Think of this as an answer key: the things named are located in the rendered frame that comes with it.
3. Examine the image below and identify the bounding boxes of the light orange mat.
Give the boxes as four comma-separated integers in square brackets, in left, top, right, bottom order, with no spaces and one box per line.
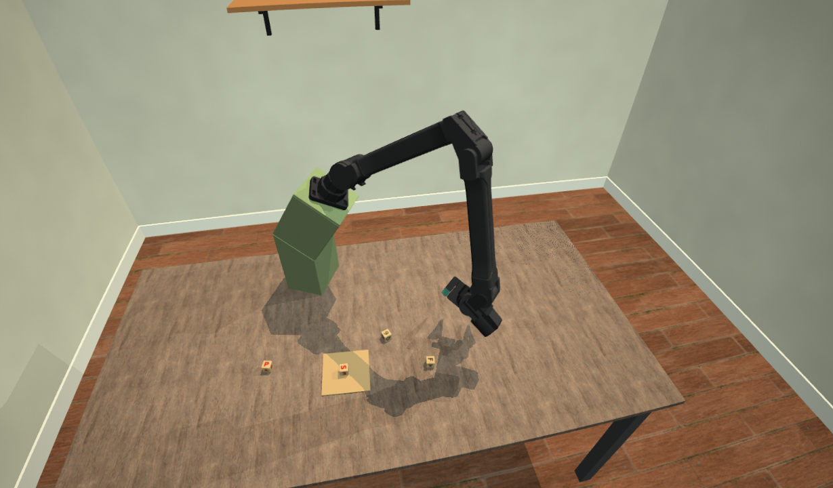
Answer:
[322,350,371,396]

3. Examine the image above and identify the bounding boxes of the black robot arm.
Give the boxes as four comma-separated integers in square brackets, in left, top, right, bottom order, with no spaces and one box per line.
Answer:
[309,110,502,337]

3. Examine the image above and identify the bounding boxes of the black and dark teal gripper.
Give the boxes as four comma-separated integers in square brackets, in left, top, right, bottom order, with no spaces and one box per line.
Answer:
[442,277,465,307]

